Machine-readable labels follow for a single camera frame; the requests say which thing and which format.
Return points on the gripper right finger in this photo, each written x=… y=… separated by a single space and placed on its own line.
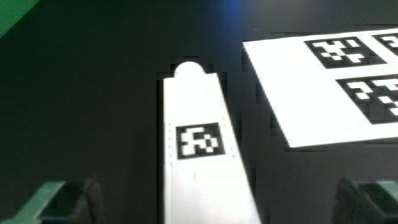
x=367 y=202

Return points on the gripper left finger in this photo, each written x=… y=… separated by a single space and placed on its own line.
x=67 y=203

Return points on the white desk leg far left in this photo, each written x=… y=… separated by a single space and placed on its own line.
x=207 y=191

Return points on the fiducial marker sheet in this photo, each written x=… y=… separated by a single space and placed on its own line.
x=330 y=80

